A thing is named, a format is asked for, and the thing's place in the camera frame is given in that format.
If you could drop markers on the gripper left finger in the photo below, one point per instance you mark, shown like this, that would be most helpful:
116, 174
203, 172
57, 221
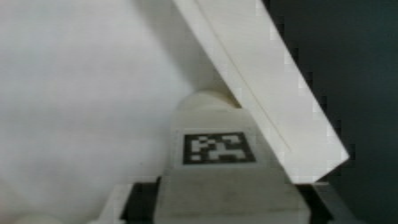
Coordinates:
116, 204

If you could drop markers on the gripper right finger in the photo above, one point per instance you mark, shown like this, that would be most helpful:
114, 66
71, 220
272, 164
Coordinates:
329, 209

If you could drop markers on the white leg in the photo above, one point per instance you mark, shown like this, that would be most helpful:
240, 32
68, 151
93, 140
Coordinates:
224, 186

